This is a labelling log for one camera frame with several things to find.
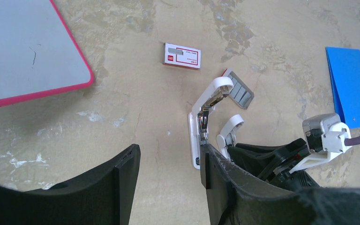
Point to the red framed whiteboard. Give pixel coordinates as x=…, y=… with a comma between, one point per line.
x=39, y=56

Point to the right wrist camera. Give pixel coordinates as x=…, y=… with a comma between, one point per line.
x=325, y=136

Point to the blue notebook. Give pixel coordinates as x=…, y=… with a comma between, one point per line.
x=344, y=69

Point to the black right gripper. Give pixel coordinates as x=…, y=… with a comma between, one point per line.
x=273, y=164

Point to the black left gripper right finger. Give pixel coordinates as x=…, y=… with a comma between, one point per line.
x=236, y=197

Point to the staple tray with staples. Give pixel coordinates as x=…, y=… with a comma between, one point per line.
x=241, y=94

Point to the white stapler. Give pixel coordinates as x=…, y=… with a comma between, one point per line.
x=198, y=118

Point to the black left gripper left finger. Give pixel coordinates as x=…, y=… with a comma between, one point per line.
x=102, y=195

